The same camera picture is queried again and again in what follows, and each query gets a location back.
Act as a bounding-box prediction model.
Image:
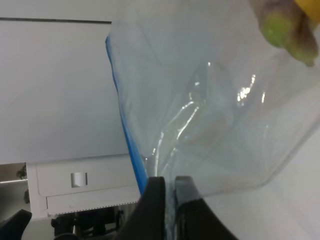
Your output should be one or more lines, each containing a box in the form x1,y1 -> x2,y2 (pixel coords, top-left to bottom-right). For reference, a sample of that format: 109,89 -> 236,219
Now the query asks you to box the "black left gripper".
0,209 -> 32,240

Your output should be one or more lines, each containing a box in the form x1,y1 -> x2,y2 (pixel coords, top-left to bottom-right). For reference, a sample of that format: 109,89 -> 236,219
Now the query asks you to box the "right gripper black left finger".
115,177 -> 166,240

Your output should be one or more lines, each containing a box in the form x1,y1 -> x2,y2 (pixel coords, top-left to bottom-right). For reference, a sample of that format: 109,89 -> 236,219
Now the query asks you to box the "yellow pear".
294,0 -> 320,24

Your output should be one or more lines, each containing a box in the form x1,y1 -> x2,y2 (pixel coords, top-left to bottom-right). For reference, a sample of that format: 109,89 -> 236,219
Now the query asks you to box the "clear zip bag blue seal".
105,0 -> 320,240

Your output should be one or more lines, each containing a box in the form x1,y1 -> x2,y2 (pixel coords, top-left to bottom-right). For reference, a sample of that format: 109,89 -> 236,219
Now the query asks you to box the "purple eggplant green stem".
249,0 -> 320,67

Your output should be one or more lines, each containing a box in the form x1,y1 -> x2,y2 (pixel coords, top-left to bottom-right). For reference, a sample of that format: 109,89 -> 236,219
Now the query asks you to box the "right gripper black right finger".
175,176 -> 237,240

